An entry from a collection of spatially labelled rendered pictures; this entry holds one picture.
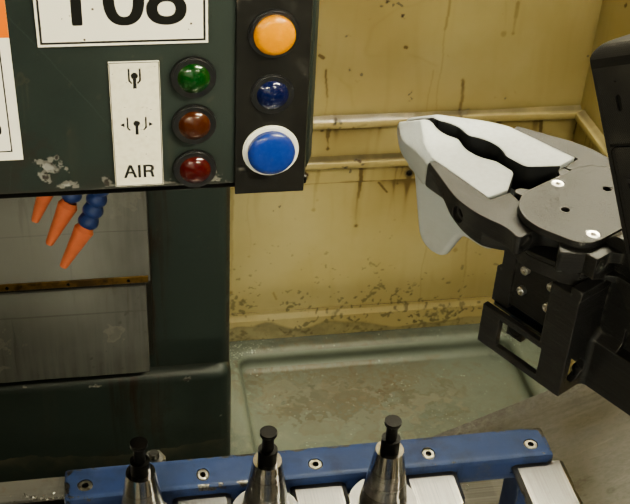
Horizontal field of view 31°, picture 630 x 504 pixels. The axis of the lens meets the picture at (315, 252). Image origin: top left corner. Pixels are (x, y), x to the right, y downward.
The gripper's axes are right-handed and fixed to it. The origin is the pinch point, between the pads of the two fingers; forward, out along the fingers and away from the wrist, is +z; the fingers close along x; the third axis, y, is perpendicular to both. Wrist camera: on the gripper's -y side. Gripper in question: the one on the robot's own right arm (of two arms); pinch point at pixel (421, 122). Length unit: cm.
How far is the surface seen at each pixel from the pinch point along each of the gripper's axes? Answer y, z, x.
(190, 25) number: -0.7, 15.3, -4.0
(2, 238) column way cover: 57, 81, 10
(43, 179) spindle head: 9.4, 20.1, -11.9
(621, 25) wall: 44, 60, 109
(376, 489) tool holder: 47, 12, 13
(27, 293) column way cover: 67, 80, 12
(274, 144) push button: 7.1, 12.1, 0.0
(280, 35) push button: -0.2, 12.1, 0.2
